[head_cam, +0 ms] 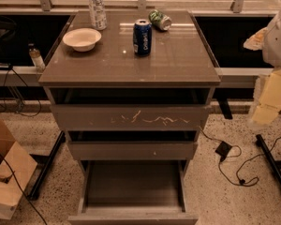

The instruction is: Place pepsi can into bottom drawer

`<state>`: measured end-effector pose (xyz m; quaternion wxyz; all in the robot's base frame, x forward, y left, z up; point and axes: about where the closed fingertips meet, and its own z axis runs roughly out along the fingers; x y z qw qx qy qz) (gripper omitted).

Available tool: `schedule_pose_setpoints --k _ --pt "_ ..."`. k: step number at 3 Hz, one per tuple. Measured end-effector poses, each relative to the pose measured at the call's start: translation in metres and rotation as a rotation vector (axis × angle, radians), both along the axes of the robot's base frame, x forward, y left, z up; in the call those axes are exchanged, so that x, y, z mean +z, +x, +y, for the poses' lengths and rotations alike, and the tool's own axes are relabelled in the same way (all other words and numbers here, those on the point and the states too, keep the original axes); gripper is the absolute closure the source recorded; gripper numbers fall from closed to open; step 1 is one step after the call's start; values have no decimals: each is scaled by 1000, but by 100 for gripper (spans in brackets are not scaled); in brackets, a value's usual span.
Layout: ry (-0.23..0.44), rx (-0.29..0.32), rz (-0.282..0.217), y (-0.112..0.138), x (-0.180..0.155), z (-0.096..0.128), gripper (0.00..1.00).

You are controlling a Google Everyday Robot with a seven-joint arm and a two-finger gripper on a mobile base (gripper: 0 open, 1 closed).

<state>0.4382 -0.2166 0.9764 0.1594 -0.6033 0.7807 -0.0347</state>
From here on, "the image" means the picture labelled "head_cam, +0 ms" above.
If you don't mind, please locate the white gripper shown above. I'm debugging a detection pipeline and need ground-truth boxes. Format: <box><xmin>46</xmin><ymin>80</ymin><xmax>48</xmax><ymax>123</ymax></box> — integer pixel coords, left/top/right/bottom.
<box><xmin>244</xmin><ymin>27</ymin><xmax>281</xmax><ymax>127</ymax></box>

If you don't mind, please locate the blue pepsi can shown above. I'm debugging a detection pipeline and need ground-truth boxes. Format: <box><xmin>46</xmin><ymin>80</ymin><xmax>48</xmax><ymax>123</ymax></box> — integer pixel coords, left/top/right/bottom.
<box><xmin>133</xmin><ymin>19</ymin><xmax>152</xmax><ymax>56</ymax></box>

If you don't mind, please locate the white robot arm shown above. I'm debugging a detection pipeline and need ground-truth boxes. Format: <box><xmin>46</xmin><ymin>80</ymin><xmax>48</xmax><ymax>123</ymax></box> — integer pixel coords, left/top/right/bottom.
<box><xmin>244</xmin><ymin>9</ymin><xmax>281</xmax><ymax>128</ymax></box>

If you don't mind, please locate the green soda can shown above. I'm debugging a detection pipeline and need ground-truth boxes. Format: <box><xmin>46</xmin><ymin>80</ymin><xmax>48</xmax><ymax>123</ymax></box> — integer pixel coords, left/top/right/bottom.
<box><xmin>148</xmin><ymin>9</ymin><xmax>171</xmax><ymax>31</ymax></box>

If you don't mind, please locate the grey drawer cabinet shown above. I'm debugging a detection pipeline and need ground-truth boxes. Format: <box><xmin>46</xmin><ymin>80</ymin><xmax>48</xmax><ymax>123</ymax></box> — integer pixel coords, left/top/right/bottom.
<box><xmin>37</xmin><ymin>9</ymin><xmax>222</xmax><ymax>225</ymax></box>

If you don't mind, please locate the top grey drawer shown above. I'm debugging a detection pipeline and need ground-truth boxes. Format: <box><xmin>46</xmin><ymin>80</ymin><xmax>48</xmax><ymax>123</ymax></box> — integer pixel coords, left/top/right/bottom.
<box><xmin>51</xmin><ymin>104</ymin><xmax>210</xmax><ymax>131</ymax></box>

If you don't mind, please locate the middle grey drawer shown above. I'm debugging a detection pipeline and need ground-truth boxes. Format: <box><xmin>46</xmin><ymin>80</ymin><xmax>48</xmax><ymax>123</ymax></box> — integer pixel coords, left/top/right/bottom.
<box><xmin>67</xmin><ymin>142</ymin><xmax>198</xmax><ymax>160</ymax></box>

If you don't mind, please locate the bottom grey open drawer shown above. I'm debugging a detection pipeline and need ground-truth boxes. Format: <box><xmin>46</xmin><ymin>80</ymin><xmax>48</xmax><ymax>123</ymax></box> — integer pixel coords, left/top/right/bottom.
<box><xmin>68</xmin><ymin>160</ymin><xmax>198</xmax><ymax>225</ymax></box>

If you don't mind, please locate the black power adapter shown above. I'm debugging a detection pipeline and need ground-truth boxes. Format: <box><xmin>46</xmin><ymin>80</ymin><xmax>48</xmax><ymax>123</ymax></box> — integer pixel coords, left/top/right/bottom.
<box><xmin>215</xmin><ymin>142</ymin><xmax>232</xmax><ymax>162</ymax></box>

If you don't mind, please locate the black metal floor bar right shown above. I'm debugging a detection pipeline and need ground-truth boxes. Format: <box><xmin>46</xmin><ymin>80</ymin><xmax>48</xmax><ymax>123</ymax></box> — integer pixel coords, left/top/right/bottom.
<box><xmin>256</xmin><ymin>134</ymin><xmax>281</xmax><ymax>188</ymax></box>

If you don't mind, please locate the black metal floor bar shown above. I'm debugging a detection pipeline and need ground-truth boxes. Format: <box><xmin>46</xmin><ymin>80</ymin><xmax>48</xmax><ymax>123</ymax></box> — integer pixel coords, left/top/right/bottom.
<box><xmin>256</xmin><ymin>134</ymin><xmax>281</xmax><ymax>188</ymax></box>
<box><xmin>28</xmin><ymin>131</ymin><xmax>66</xmax><ymax>201</ymax></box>

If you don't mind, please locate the clear plastic water bottle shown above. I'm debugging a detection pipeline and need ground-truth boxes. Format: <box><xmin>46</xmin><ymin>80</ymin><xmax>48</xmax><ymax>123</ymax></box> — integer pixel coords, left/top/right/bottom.
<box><xmin>88</xmin><ymin>0</ymin><xmax>107</xmax><ymax>30</ymax></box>

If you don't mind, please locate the white paper bowl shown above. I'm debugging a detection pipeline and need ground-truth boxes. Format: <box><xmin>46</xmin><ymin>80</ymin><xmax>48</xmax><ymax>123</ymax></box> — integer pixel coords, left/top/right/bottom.
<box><xmin>63</xmin><ymin>28</ymin><xmax>101</xmax><ymax>52</ymax></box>

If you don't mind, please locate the small bottle on ledge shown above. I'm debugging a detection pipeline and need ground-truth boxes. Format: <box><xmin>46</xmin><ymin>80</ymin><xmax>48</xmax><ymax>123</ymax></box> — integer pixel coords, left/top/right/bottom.
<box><xmin>28</xmin><ymin>43</ymin><xmax>45</xmax><ymax>73</ymax></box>

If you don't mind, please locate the black device on ledge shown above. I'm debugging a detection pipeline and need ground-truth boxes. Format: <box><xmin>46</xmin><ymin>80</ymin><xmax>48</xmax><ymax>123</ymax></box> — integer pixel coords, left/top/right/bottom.
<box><xmin>0</xmin><ymin>63</ymin><xmax>13</xmax><ymax>70</ymax></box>

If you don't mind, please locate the black metal floor bar left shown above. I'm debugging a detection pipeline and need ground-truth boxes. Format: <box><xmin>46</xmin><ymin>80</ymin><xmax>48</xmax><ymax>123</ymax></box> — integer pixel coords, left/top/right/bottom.
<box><xmin>28</xmin><ymin>131</ymin><xmax>66</xmax><ymax>201</ymax></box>

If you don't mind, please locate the cardboard box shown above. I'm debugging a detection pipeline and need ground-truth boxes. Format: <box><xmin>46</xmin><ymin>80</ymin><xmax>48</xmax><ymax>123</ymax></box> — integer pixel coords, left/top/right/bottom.
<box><xmin>0</xmin><ymin>120</ymin><xmax>37</xmax><ymax>220</ymax></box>

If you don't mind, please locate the black floor cable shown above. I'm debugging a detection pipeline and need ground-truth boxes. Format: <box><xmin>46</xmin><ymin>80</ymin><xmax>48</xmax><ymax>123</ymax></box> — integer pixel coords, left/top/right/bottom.
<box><xmin>199</xmin><ymin>125</ymin><xmax>281</xmax><ymax>188</ymax></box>

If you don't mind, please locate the black cable at box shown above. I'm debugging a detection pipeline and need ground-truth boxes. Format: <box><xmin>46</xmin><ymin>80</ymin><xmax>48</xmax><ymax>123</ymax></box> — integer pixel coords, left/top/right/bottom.
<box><xmin>0</xmin><ymin>140</ymin><xmax>49</xmax><ymax>225</ymax></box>

